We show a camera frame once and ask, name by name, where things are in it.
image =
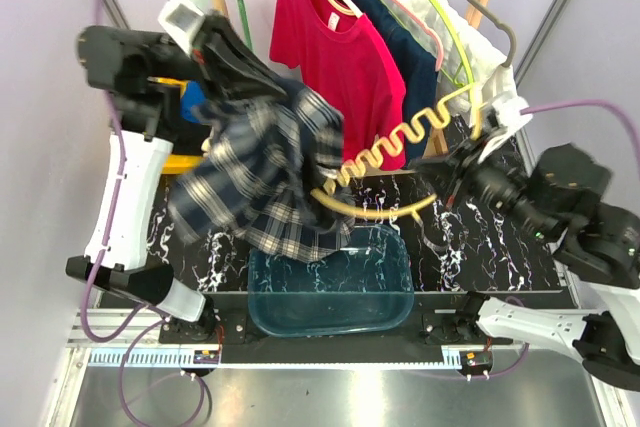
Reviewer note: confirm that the navy denim skirt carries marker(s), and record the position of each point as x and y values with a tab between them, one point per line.
415	64

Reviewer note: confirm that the white quilted garment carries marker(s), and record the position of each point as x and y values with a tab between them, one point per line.
485	60

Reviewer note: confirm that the green plastic hanger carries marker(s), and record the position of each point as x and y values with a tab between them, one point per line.
245	23

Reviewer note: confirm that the red t-shirt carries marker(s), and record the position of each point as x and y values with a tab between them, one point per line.
345	60

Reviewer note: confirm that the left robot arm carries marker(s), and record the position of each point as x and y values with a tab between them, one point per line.
138	72

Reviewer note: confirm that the teal transparent basin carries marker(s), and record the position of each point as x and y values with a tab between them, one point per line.
366	286

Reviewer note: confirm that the navy plaid skirt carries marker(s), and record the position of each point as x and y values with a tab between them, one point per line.
264	158

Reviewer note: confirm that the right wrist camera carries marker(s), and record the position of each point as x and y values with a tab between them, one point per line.
510	113

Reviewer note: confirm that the blue folded towel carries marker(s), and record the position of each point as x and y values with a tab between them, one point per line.
192	97

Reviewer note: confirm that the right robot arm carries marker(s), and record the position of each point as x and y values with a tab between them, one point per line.
559	203

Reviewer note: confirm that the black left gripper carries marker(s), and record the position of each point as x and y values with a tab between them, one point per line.
227	68

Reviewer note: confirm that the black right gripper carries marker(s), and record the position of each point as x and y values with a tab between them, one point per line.
451	176

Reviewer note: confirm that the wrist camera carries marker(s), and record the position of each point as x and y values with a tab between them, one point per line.
182	20
510	113

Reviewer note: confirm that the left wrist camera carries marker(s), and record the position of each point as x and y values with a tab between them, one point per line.
182	20

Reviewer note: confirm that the pink plastic hanger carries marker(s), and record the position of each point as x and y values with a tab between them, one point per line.
428	31

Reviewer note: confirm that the yellow plastic bin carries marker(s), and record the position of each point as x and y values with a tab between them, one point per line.
187	138

